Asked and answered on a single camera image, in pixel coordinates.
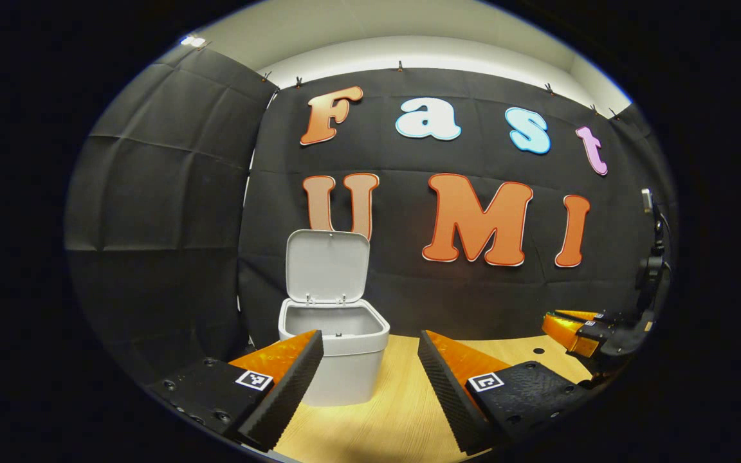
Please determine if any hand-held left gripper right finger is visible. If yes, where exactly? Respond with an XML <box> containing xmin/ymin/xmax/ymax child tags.
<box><xmin>417</xmin><ymin>330</ymin><xmax>593</xmax><ymax>456</ymax></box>

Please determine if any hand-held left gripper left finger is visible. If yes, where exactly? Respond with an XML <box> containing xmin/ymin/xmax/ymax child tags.
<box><xmin>145</xmin><ymin>330</ymin><xmax>325</xmax><ymax>452</ymax></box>

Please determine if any white desktop garbage bin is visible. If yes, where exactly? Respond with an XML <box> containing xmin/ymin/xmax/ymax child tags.
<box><xmin>278</xmin><ymin>229</ymin><xmax>390</xmax><ymax>407</ymax></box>

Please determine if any wooden desktop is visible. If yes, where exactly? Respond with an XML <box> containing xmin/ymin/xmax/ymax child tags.
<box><xmin>268</xmin><ymin>333</ymin><xmax>593</xmax><ymax>463</ymax></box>

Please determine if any black backdrop cloth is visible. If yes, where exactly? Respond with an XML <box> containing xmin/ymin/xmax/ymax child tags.
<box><xmin>64</xmin><ymin>44</ymin><xmax>677</xmax><ymax>386</ymax></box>

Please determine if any row of small cloth clips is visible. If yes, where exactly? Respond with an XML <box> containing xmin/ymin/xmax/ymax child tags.
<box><xmin>261</xmin><ymin>60</ymin><xmax>622</xmax><ymax>120</ymax></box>

